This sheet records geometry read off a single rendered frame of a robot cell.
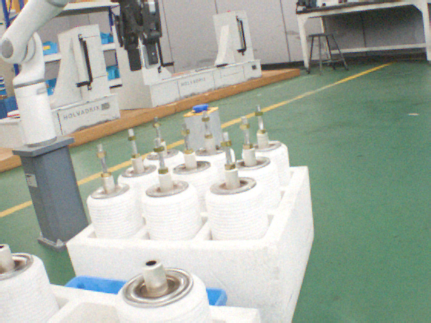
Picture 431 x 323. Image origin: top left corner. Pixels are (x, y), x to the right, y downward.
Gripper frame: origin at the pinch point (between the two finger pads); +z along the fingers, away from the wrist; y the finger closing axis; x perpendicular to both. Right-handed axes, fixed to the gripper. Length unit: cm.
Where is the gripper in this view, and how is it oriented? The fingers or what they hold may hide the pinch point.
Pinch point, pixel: (142, 61)
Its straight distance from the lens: 72.0
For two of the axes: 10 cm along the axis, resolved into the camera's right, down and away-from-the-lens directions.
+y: 5.4, 1.2, -8.3
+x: 8.2, -2.7, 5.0
